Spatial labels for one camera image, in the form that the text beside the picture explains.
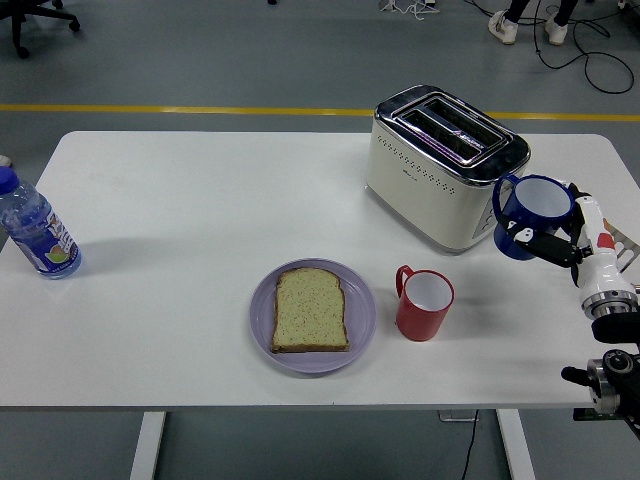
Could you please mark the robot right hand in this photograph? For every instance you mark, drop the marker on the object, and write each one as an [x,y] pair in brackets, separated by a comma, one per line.
[600,270]

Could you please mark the blue cup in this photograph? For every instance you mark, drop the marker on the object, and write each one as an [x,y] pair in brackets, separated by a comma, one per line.
[520,207]

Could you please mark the red cup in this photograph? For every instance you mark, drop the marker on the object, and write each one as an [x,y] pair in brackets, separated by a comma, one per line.
[417,322]

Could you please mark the bread slice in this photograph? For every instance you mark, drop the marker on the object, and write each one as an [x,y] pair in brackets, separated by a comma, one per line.
[310,310]

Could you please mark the metal toast rack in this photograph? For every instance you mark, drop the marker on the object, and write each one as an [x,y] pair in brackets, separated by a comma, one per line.
[629,252]

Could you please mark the cream chrome toaster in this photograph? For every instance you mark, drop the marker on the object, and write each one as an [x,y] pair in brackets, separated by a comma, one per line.
[425,200]

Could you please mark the white table leg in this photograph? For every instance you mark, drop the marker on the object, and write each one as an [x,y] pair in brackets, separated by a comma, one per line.
[515,445]
[147,445]

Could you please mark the purple plate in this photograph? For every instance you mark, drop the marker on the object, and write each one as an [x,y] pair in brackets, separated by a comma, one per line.
[361,310]

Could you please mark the person's white shoe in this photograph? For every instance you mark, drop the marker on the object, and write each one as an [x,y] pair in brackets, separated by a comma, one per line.
[502,27]
[556,31]

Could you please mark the person's leg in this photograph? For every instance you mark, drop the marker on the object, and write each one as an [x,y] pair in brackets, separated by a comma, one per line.
[565,9]
[517,7]

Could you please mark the blue-capped water bottle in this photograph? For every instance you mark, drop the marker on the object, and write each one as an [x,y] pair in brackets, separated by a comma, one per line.
[37,235]

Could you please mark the white shoe tip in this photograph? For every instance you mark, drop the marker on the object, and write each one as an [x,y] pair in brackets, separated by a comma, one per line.
[4,161]

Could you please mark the black office chair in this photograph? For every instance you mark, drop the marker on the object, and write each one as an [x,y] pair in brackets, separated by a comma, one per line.
[20,15]

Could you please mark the grey table bracket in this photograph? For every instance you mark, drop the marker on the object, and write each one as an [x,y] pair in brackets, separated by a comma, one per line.
[452,416]

